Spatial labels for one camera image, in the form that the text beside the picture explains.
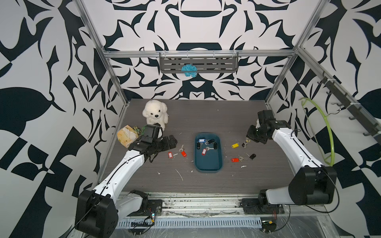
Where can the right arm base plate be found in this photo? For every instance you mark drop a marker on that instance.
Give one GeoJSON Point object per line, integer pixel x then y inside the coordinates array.
{"type": "Point", "coordinates": [260, 205]}

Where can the red white tag key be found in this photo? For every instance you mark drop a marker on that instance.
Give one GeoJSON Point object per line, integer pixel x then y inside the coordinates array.
{"type": "Point", "coordinates": [172, 155]}

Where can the teal plastic storage box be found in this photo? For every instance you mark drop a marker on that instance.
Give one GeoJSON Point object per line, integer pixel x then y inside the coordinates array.
{"type": "Point", "coordinates": [212, 162]}

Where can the black wall hook rail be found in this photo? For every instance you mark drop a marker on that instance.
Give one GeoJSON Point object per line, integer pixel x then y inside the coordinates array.
{"type": "Point", "coordinates": [355, 108]}

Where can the white plush dog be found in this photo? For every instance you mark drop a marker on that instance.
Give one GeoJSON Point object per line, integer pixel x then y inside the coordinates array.
{"type": "Point", "coordinates": [155, 112]}

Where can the green keychain bundle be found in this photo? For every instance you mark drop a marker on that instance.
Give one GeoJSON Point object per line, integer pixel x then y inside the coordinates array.
{"type": "Point", "coordinates": [139, 131]}

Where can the blue scrunchie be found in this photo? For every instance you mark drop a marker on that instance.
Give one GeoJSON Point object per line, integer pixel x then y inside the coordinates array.
{"type": "Point", "coordinates": [189, 70]}

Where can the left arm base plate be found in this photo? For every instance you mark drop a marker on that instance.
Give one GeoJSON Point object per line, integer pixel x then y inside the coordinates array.
{"type": "Point", "coordinates": [148, 207]}

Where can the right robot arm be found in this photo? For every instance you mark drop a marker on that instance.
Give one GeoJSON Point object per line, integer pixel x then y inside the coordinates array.
{"type": "Point", "coordinates": [312, 184]}

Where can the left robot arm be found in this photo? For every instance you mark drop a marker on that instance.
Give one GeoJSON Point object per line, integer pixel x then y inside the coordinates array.
{"type": "Point", "coordinates": [99, 210]}

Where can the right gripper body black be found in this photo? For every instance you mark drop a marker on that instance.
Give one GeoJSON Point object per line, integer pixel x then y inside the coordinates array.
{"type": "Point", "coordinates": [257, 134]}

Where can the white cable duct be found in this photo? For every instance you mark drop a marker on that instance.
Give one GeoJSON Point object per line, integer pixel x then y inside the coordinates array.
{"type": "Point", "coordinates": [208, 222]}

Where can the green hoop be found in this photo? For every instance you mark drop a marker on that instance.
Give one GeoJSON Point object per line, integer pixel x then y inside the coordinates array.
{"type": "Point", "coordinates": [327, 151]}

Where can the grey metal wall shelf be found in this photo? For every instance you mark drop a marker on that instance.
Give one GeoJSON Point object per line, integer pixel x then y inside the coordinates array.
{"type": "Point", "coordinates": [205, 62]}

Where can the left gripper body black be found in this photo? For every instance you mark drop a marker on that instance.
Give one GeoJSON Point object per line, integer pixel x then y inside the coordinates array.
{"type": "Point", "coordinates": [164, 145]}

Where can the yellow paper bag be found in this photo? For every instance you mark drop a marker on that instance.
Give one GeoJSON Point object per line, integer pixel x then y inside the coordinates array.
{"type": "Point", "coordinates": [127, 135]}

